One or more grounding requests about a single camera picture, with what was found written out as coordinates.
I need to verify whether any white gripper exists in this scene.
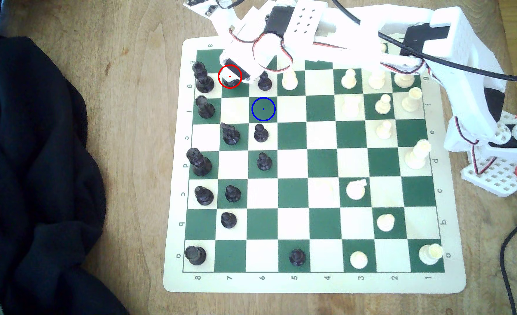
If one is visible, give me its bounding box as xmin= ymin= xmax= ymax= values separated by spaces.
xmin=214 ymin=8 xmax=293 ymax=88

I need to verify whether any black chess bishop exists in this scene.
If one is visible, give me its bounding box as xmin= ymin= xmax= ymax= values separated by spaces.
xmin=195 ymin=186 xmax=214 ymax=206
xmin=223 ymin=66 xmax=241 ymax=87

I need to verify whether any white grid robot base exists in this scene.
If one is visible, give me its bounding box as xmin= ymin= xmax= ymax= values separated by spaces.
xmin=460 ymin=111 xmax=517 ymax=197

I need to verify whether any black chess king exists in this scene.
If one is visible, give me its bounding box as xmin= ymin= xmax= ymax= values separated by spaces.
xmin=192 ymin=61 xmax=215 ymax=94

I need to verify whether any black chess knight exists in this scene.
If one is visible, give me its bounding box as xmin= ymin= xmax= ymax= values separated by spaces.
xmin=220 ymin=123 xmax=241 ymax=146

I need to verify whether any black chess queen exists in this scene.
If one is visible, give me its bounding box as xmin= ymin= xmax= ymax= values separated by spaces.
xmin=186 ymin=147 xmax=213 ymax=177

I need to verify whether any white chess piece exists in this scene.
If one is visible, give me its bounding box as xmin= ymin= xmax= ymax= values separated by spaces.
xmin=368 ymin=70 xmax=386 ymax=90

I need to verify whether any white chess bishop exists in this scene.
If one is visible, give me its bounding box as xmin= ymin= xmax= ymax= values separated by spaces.
xmin=394 ymin=72 xmax=415 ymax=88
xmin=401 ymin=87 xmax=423 ymax=113

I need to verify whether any white chess knight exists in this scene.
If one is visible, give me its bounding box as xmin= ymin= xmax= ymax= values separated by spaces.
xmin=345 ymin=179 xmax=368 ymax=201

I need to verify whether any white chess queen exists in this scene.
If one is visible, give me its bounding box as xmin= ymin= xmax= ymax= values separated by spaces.
xmin=404 ymin=139 xmax=432 ymax=170

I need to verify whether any white chess rook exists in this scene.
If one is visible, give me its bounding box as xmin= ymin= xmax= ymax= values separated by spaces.
xmin=418 ymin=243 xmax=444 ymax=266

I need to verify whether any green white chessboard mat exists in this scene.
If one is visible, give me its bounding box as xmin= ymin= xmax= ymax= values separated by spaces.
xmin=163 ymin=27 xmax=467 ymax=294

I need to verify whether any black cloth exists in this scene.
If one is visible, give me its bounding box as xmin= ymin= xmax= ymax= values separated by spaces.
xmin=0 ymin=36 xmax=130 ymax=315

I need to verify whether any small camera module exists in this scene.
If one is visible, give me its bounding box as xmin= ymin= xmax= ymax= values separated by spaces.
xmin=184 ymin=0 xmax=230 ymax=18

